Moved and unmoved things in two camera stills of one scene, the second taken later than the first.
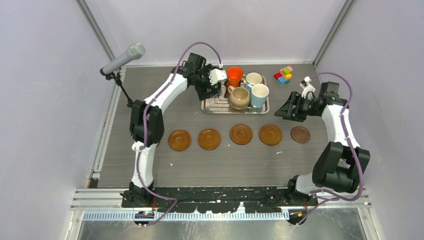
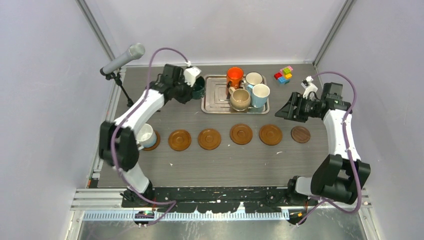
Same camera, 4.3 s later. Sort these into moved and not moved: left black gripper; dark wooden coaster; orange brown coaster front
Moved: left black gripper
Not moved: orange brown coaster front; dark wooden coaster
